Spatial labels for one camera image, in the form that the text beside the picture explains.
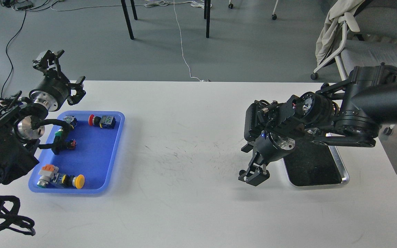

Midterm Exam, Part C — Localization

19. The black table leg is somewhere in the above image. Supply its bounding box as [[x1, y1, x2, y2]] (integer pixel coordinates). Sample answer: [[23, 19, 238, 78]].
[[204, 0, 211, 38], [120, 0, 138, 40]]

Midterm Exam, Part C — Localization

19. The silver metal tray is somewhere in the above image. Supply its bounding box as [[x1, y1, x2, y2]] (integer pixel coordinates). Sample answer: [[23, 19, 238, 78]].
[[283, 140, 350, 188]]

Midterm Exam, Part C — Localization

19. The white floor cable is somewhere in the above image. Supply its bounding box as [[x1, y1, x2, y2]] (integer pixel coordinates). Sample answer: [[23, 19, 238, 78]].
[[145, 0, 213, 82]]

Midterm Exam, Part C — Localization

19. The red push button switch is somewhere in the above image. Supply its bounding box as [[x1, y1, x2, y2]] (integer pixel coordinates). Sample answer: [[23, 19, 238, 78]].
[[88, 114, 116, 129]]

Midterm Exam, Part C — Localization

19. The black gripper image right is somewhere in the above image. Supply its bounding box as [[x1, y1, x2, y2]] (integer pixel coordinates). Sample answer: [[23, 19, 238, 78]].
[[238, 132, 296, 186]]

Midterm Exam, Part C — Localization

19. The green button with orange block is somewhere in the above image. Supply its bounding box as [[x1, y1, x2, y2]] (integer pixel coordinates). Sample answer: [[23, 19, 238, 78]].
[[37, 164, 59, 188]]

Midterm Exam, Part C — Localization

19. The blue plastic tray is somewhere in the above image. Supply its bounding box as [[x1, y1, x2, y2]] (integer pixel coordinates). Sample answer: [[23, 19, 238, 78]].
[[28, 111, 125, 194]]

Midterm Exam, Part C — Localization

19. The green mushroom push button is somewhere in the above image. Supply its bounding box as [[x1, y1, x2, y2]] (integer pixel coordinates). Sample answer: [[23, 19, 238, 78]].
[[54, 115, 78, 139]]

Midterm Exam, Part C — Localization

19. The black knob selector switch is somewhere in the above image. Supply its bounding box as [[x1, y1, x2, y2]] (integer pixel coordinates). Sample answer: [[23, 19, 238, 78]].
[[51, 136, 76, 155]]

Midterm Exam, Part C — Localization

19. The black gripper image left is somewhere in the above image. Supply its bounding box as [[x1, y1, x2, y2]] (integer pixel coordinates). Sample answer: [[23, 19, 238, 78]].
[[29, 49, 86, 112]]

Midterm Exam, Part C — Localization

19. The grey office chair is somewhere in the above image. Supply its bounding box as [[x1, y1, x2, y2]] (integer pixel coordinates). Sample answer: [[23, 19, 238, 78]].
[[308, 0, 397, 138]]

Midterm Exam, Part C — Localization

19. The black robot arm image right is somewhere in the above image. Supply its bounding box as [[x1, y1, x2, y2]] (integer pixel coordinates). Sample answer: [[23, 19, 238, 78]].
[[238, 63, 397, 186]]

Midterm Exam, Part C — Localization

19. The black floor cable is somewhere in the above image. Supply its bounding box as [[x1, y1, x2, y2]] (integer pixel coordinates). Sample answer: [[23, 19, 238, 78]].
[[0, 0, 61, 100]]

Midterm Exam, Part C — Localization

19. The black table leg left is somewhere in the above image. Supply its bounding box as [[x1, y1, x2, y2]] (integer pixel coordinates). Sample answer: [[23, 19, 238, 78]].
[[120, 0, 138, 40]]

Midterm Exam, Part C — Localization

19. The black table leg right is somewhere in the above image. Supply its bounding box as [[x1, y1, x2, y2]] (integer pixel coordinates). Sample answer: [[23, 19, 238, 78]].
[[204, 0, 211, 38]]

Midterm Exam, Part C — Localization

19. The yellow push button switch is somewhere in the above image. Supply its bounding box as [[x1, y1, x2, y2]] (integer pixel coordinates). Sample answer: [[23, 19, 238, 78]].
[[51, 173, 85, 189]]

